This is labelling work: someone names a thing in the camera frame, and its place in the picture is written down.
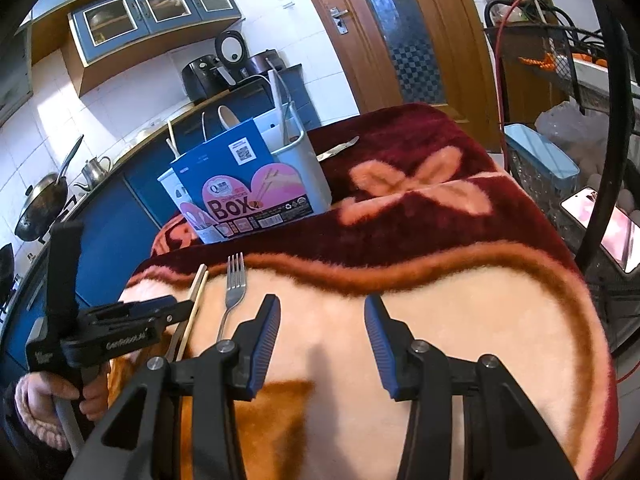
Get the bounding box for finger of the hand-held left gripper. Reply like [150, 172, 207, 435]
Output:
[80, 296, 195, 326]

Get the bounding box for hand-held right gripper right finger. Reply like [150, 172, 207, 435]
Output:
[364, 294, 576, 480]

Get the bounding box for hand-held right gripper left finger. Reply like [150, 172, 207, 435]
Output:
[65, 294, 282, 480]

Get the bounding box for blue chopstick box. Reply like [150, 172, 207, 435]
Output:
[157, 101, 333, 245]

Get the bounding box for white handled spoon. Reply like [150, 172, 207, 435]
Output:
[216, 104, 242, 133]

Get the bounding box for person's left forearm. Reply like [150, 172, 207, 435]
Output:
[12, 375, 81, 453]

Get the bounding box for person's left hand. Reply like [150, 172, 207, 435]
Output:
[75, 367, 110, 423]

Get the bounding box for floral plush blanket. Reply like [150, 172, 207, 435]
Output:
[107, 101, 618, 480]

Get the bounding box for blue base cabinets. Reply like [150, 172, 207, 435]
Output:
[0, 62, 323, 376]

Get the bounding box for steel kettle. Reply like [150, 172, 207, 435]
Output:
[81, 156, 113, 187]

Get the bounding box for dark steel wok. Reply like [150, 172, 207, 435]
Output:
[14, 135, 85, 242]

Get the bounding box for steel knife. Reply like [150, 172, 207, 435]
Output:
[318, 135, 361, 162]

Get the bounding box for black air fryer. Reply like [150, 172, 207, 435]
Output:
[181, 57, 228, 102]

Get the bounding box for blue lid container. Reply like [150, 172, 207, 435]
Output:
[504, 123, 582, 221]

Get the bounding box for smartphone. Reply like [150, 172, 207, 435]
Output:
[560, 186, 640, 275]

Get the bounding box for grey range hood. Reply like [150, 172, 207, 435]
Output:
[0, 25, 33, 126]

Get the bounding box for wooden door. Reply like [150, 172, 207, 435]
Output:
[290, 0, 501, 123]

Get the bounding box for clear plastic bag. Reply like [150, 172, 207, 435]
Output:
[535, 100, 611, 171]

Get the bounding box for orange carrot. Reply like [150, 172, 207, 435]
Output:
[519, 52, 557, 71]

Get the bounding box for black curved tube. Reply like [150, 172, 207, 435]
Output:
[575, 0, 632, 273]

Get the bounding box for white power cable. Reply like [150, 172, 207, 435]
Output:
[234, 73, 275, 92]

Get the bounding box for blue wall cabinet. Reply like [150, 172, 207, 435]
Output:
[30, 0, 241, 96]

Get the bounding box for red cable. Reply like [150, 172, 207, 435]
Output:
[492, 0, 588, 171]

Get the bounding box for steel door handle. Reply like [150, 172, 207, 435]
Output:
[329, 6, 350, 36]

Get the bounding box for black wire rack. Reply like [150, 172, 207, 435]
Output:
[482, 0, 640, 361]

